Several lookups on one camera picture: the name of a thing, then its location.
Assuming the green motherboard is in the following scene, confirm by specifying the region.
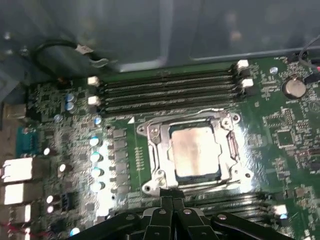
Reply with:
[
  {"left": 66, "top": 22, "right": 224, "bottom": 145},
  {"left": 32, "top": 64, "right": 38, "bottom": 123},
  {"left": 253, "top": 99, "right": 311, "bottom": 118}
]
[{"left": 0, "top": 53, "right": 320, "bottom": 240}]

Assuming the CPU with silver top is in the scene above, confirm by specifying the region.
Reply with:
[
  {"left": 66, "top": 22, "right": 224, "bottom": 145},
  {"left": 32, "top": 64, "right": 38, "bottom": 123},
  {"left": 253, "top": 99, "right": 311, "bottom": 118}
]
[{"left": 167, "top": 121, "right": 225, "bottom": 185}]

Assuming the CPU socket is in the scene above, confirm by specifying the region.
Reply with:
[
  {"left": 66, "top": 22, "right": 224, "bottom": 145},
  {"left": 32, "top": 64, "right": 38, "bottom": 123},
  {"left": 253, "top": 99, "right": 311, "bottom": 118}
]
[{"left": 136, "top": 107, "right": 252, "bottom": 196}]

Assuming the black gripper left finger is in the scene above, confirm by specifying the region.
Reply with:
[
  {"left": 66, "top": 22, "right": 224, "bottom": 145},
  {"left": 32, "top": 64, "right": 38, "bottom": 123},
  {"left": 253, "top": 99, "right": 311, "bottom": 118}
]
[{"left": 82, "top": 189, "right": 174, "bottom": 240}]

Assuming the thin wire locking lever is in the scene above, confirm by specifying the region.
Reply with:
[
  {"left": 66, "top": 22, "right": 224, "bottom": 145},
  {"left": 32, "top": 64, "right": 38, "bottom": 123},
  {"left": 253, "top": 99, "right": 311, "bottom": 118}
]
[{"left": 137, "top": 107, "right": 235, "bottom": 126}]

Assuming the silver port housing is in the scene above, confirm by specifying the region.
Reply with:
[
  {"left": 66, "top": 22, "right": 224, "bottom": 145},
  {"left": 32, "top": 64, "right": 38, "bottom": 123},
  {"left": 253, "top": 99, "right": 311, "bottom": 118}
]
[
  {"left": 0, "top": 156, "right": 35, "bottom": 183},
  {"left": 0, "top": 183, "right": 33, "bottom": 205},
  {"left": 0, "top": 204, "right": 31, "bottom": 226}
]

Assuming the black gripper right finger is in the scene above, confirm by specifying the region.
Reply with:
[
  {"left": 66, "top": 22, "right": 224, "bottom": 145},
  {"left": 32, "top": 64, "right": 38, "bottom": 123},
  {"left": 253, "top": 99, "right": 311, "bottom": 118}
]
[{"left": 172, "top": 189, "right": 291, "bottom": 240}]

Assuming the tan port housing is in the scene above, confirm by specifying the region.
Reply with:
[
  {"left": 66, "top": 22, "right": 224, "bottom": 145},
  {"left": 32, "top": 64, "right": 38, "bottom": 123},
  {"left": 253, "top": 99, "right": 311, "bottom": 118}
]
[{"left": 2, "top": 103, "right": 27, "bottom": 121}]

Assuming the black fan wire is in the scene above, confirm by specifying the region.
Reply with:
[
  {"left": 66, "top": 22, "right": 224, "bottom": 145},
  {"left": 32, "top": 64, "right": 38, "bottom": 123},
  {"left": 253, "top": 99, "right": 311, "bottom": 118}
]
[{"left": 31, "top": 41, "right": 112, "bottom": 76}]

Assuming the open grey PC case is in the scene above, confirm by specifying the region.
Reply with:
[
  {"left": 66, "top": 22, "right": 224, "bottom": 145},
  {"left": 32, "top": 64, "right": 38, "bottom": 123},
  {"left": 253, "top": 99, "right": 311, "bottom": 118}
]
[{"left": 0, "top": 0, "right": 320, "bottom": 106}]

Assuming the metal socket cover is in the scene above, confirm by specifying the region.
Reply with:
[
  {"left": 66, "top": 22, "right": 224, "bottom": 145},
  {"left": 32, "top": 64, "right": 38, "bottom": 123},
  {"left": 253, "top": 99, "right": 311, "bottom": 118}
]
[{"left": 148, "top": 113, "right": 240, "bottom": 190}]

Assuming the round coin battery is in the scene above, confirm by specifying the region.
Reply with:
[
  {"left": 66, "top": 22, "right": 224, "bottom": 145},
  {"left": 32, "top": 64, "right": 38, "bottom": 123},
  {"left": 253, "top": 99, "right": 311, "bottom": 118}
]
[{"left": 281, "top": 76, "right": 307, "bottom": 99}]

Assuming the blue port connector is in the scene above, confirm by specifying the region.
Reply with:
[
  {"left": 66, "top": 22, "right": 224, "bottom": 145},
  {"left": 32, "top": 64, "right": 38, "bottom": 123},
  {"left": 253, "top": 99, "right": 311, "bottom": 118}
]
[{"left": 15, "top": 125, "right": 41, "bottom": 156}]

